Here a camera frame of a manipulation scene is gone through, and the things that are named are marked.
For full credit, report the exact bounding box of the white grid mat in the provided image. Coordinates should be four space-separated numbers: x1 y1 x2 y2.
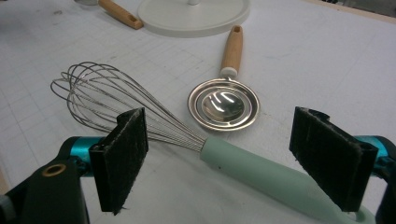
0 0 396 224

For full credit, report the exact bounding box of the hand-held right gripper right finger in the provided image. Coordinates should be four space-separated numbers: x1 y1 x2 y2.
289 106 390 213

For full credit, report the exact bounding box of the small metal strainer wooden handle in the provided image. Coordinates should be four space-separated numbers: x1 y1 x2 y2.
74 0 145 31

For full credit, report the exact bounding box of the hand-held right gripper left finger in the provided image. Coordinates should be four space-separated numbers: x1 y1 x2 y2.
69 106 149 216

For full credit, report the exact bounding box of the white utensil rack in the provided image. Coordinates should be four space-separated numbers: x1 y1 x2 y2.
136 0 251 39

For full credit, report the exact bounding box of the whisk with mint green handle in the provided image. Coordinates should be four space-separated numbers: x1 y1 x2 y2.
49 61 377 224

